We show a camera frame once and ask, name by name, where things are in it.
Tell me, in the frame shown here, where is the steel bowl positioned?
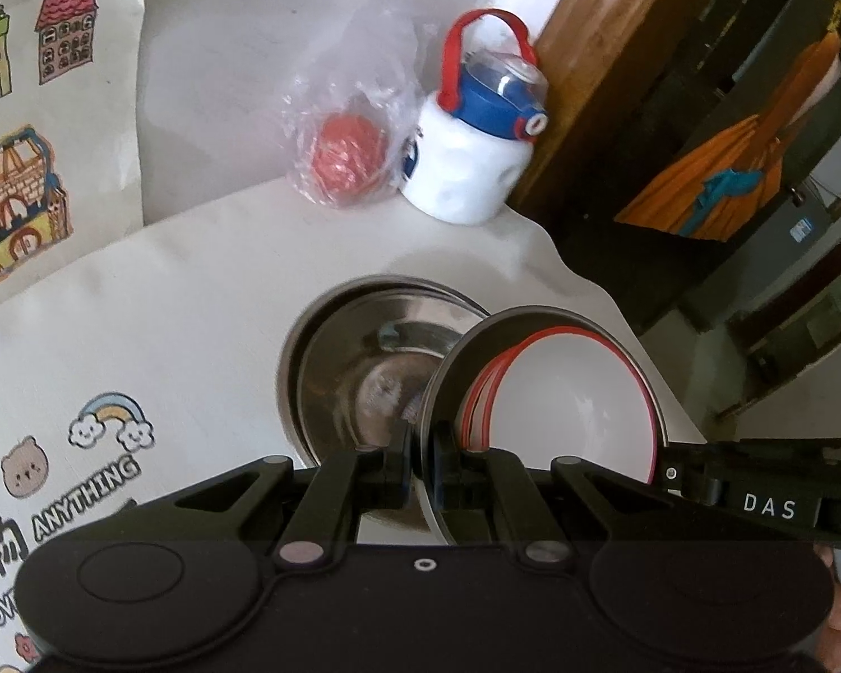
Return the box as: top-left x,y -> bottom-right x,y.
418,306 -> 667,542

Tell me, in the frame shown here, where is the white printed table mat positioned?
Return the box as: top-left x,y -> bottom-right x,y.
0,178 -> 710,673

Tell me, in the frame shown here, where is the person's right hand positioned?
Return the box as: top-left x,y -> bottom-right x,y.
814,544 -> 841,673

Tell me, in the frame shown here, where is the red ball in plastic bag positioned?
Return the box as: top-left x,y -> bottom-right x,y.
278,0 -> 422,208

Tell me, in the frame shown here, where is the large steel plate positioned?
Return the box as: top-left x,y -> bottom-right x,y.
276,275 -> 489,468

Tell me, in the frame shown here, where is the brown wooden door frame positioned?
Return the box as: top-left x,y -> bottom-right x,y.
509,0 -> 658,211

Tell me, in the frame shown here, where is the white bottle blue lid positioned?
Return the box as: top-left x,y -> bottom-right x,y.
401,8 -> 548,227

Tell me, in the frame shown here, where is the houses drawing poster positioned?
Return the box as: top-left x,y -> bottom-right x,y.
0,0 -> 145,304

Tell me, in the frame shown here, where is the orange robed figure painting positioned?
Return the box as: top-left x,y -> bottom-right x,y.
615,0 -> 841,242

